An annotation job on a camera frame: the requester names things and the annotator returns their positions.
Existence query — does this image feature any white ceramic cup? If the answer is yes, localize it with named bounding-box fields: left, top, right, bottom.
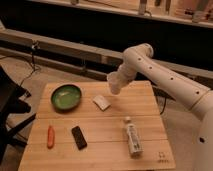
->
left=107, top=72, right=121, bottom=95

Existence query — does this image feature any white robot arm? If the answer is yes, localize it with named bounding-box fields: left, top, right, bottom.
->
left=118, top=43, right=213, bottom=171

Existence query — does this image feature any green ceramic bowl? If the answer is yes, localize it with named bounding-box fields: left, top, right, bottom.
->
left=51, top=84, right=82, bottom=111

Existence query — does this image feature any black rectangular phone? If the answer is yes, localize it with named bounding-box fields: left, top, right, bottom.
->
left=71, top=126, right=87, bottom=150

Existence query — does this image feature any white plastic bottle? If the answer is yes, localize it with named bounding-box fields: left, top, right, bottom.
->
left=124, top=116, right=142, bottom=158

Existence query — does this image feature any orange carrot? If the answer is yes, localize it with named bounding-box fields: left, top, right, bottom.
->
left=47, top=125, right=55, bottom=149

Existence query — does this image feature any black chair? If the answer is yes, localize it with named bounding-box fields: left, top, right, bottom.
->
left=0, top=65, right=35, bottom=164

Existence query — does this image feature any black cable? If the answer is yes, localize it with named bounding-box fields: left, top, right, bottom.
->
left=0, top=44, right=43, bottom=88

